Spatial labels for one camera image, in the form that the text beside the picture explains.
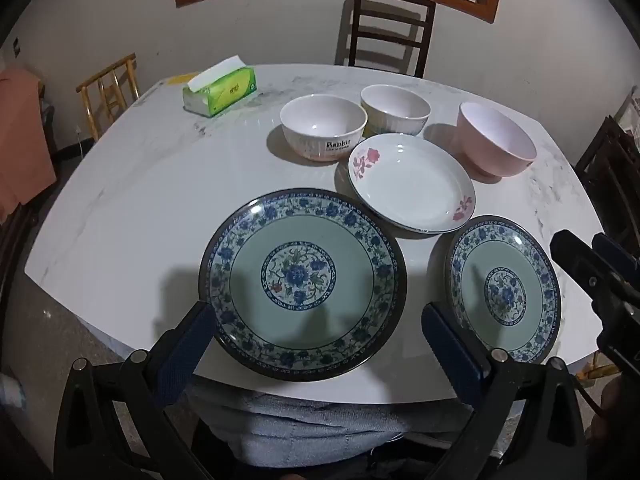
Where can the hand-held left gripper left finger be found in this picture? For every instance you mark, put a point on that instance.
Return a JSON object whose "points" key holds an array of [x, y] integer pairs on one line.
{"points": [[185, 350]]}

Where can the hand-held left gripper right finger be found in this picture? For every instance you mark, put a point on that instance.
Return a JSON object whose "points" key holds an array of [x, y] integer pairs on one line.
{"points": [[450, 350]]}

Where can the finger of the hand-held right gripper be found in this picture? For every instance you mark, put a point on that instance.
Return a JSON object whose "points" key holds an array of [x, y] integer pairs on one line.
{"points": [[612, 257], [575, 260]]}

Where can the small blue floral plate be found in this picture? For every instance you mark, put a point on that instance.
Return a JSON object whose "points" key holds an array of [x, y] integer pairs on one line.
{"points": [[500, 285]]}

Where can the large blue floral plate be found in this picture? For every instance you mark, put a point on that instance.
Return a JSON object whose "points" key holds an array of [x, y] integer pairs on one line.
{"points": [[300, 280]]}

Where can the white plate pink flowers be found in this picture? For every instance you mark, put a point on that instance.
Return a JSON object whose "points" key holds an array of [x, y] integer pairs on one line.
{"points": [[410, 185]]}

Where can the white lettered bowl green base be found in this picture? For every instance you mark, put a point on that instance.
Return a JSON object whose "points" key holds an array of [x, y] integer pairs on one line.
{"points": [[395, 105]]}

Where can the white lettered bowl pink base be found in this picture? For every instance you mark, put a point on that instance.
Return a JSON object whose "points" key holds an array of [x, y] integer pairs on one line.
{"points": [[320, 145]]}

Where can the small bamboo stool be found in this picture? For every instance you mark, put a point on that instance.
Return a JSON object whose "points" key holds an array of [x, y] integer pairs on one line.
{"points": [[586, 374]]}

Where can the dark wooden furniture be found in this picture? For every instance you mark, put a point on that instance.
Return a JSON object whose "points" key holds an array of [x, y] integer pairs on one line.
{"points": [[610, 160]]}

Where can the person's grey clothing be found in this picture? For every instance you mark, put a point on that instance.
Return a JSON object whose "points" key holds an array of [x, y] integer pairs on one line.
{"points": [[325, 430]]}

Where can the pile of newspapers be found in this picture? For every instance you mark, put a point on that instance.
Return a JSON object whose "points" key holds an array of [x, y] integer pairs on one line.
{"points": [[631, 110]]}

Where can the green tissue box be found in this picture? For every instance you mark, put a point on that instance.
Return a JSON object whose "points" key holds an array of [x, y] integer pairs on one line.
{"points": [[225, 92]]}

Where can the yellow rectangular sticker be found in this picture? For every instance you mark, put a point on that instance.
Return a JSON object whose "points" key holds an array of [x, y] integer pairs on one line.
{"points": [[182, 78]]}

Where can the bamboo chair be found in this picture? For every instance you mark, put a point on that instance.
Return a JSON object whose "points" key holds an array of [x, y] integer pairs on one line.
{"points": [[105, 74]]}

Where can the dark wooden chair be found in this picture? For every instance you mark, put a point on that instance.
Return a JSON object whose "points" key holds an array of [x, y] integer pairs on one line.
{"points": [[395, 2]]}

